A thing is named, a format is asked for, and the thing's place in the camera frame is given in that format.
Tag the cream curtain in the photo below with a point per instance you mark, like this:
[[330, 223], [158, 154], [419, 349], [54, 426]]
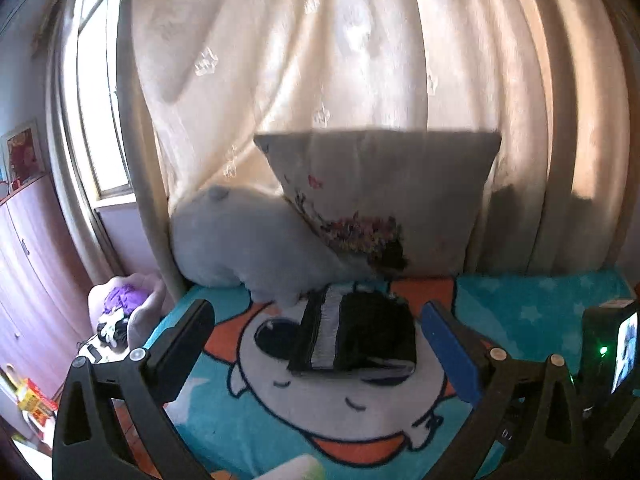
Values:
[[325, 50]]

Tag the purple cloth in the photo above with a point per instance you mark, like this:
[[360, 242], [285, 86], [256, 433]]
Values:
[[122, 297]]

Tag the teal star printed blanket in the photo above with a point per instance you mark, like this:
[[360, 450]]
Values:
[[280, 420]]

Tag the pale blue plush pillow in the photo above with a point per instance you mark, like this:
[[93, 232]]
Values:
[[235, 240]]

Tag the wooden wardrobe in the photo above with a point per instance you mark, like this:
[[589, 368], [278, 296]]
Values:
[[35, 270]]

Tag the red yellow box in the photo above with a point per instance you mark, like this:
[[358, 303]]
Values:
[[37, 402]]

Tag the striped pants with dark patches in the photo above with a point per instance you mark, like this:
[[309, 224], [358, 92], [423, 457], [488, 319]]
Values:
[[370, 330]]

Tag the window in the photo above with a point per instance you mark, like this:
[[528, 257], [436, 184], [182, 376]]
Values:
[[102, 110]]

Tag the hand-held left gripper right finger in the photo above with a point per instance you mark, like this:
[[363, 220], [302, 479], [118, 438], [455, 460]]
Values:
[[450, 350]]

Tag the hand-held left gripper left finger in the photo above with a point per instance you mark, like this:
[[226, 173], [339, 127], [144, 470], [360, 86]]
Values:
[[185, 340]]

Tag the floral butterfly pillow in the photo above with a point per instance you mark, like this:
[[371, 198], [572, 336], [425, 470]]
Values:
[[400, 185]]

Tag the framed picture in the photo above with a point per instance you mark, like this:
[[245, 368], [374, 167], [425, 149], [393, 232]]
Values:
[[22, 152]]

